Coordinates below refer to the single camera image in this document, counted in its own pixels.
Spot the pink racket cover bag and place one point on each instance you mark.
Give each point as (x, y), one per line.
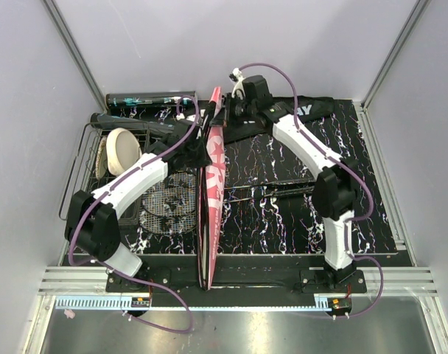
(211, 180)

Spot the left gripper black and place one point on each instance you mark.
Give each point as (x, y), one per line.
(205, 160)

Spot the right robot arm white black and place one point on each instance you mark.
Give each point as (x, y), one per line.
(334, 192)

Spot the black racket upper handle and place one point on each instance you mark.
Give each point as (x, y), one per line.
(305, 182)

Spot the black teal shuttlecock tube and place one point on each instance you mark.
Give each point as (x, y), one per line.
(152, 99)

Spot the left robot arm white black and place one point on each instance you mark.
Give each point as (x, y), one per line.
(93, 217)

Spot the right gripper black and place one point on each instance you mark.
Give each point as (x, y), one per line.
(229, 102)

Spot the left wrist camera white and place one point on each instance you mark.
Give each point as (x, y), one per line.
(191, 118)

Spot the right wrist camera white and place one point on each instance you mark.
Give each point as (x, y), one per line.
(237, 78)

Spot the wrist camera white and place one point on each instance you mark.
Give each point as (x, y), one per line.
(191, 118)
(237, 78)

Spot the black racket bag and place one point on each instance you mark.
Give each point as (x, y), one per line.
(243, 125)

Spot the black wire basket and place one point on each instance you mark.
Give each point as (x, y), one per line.
(89, 171)

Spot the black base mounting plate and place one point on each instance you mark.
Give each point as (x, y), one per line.
(306, 281)

